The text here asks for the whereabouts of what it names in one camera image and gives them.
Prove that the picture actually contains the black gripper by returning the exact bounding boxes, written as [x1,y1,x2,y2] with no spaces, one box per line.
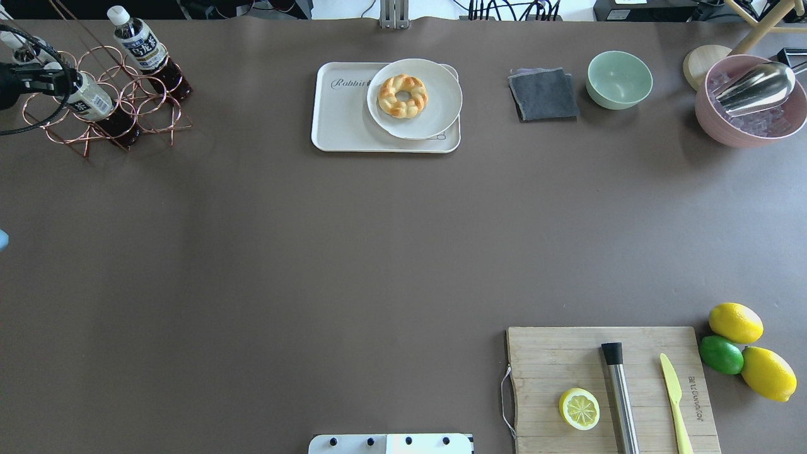
[1,62,79,110]

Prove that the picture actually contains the tea bottle rack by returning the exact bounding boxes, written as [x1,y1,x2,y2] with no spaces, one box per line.
[44,61,142,148]
[2,31,49,66]
[107,6,192,102]

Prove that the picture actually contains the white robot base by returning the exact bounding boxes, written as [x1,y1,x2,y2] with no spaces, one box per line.
[308,432,475,453]

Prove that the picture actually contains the tea bottle front rack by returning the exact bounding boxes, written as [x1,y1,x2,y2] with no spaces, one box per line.
[107,6,192,102]

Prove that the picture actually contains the cream serving tray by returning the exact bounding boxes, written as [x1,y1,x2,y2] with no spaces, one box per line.
[311,61,461,153]

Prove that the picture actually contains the white round plate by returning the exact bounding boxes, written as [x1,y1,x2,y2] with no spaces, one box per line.
[366,58,462,140]

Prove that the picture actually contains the grey folded cloth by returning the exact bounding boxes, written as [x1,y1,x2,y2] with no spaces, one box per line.
[508,68,579,122]

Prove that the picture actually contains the green bowl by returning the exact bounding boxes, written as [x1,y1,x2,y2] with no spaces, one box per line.
[586,50,654,111]

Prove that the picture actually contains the wooden cutting board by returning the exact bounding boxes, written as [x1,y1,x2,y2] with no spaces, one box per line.
[506,327,721,453]

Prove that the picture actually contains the black power box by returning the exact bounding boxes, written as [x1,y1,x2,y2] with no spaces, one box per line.
[593,1,698,23]

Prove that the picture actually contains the half lemon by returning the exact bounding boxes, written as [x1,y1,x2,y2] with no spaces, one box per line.
[557,387,600,431]

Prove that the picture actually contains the steel muddler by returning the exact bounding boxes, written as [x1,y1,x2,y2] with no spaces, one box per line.
[601,342,641,453]

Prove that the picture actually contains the round wooden lid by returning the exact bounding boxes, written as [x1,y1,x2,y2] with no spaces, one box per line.
[682,44,732,91]

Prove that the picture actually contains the pink bowl with ice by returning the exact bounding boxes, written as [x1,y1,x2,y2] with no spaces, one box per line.
[695,55,806,148]

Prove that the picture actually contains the wooden stand legs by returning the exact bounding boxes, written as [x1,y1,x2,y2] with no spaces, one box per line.
[724,1,806,55]

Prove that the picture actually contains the metal ice scoop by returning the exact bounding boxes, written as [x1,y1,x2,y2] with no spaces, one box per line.
[716,61,796,117]

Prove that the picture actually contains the whole lemon far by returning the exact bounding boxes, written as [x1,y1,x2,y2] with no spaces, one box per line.
[708,302,764,344]

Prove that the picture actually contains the whole lemon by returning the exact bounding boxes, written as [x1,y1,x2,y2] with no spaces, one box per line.
[741,347,798,402]
[708,302,764,344]

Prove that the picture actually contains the green lime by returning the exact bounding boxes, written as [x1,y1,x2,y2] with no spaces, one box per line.
[699,334,745,375]

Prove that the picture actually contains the yellow plastic knife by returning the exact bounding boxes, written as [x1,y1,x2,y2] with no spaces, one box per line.
[659,353,694,453]

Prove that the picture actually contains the whole lemon near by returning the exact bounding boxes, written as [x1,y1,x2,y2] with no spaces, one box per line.
[741,347,798,402]

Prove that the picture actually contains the copper wire bottle rack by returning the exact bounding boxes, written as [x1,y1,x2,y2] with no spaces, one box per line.
[18,45,193,159]

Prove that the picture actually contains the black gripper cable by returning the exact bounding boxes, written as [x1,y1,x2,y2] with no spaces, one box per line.
[0,24,76,136]

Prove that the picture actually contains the aluminium camera post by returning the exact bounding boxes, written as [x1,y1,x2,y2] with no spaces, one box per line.
[380,0,410,30]

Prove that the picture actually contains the braided ring bread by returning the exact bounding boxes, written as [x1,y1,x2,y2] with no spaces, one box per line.
[376,74,429,120]

